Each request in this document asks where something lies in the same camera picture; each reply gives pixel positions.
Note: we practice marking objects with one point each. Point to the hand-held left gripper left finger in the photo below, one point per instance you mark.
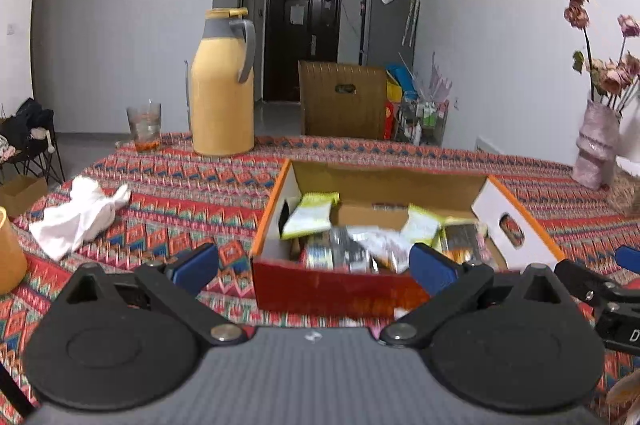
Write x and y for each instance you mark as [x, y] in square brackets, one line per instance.
[196, 265]

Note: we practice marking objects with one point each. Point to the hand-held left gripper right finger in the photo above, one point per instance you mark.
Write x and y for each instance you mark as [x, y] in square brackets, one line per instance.
[432, 267]

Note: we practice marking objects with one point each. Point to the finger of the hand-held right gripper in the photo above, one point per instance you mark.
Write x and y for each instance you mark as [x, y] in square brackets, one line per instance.
[629, 259]
[590, 282]

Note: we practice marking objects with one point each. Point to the dark snack packet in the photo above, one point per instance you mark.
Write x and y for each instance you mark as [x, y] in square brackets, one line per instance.
[462, 240]

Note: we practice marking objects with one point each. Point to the lime green snack packet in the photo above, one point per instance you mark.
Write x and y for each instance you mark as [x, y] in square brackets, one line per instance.
[310, 215]
[422, 225]

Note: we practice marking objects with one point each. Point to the white snack packet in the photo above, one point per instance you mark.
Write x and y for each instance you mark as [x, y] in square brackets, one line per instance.
[382, 245]

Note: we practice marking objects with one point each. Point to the silver snack packet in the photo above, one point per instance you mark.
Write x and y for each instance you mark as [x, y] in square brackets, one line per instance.
[340, 252]

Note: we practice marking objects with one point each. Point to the red cardboard box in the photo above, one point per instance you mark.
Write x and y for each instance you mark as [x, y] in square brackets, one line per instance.
[325, 290]

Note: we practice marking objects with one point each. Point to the clear storage container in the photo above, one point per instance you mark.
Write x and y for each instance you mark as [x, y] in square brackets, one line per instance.
[627, 197]

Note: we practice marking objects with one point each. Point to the pink ceramic vase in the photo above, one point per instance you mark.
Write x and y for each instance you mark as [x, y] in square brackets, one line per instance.
[595, 145]

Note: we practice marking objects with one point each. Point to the crumpled white tissue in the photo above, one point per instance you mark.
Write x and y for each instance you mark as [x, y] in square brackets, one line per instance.
[75, 217]

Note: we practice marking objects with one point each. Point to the glass cup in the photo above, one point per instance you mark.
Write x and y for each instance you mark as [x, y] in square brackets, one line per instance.
[144, 127]

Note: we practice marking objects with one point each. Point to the red yellow carton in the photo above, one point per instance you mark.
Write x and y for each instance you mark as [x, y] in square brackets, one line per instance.
[392, 115]

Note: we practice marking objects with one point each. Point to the yellow thermos jug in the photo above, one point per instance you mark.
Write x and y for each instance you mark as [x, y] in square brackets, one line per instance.
[222, 105]

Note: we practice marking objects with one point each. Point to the white pole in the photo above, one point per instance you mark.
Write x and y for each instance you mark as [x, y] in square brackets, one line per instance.
[188, 100]

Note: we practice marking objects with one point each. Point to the dried pink roses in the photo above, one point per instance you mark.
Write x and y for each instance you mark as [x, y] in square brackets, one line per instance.
[612, 75]

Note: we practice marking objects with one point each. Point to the yellow cup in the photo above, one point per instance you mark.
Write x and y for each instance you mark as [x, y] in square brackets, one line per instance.
[10, 255]

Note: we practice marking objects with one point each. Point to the small floor cardboard box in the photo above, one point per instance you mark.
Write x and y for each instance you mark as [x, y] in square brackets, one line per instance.
[22, 195]

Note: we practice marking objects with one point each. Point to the wooden chair back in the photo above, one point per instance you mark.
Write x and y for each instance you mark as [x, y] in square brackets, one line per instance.
[325, 110]

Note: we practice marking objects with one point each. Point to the blue plastic dustpan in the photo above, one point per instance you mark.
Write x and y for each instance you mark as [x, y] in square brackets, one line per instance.
[400, 77]

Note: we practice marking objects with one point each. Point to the black folding chair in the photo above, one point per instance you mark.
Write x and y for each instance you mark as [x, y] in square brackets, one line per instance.
[30, 120]

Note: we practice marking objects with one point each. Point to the dark entrance door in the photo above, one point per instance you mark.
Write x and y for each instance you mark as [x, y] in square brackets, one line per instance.
[300, 50]

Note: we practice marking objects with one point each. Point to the grey refrigerator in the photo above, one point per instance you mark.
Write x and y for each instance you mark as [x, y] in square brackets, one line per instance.
[385, 30]

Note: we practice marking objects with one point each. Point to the hanging white umbrella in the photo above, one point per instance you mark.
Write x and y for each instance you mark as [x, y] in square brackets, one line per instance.
[412, 12]

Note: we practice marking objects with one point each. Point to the pink wall decoration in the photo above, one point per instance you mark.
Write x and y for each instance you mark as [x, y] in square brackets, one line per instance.
[440, 77]

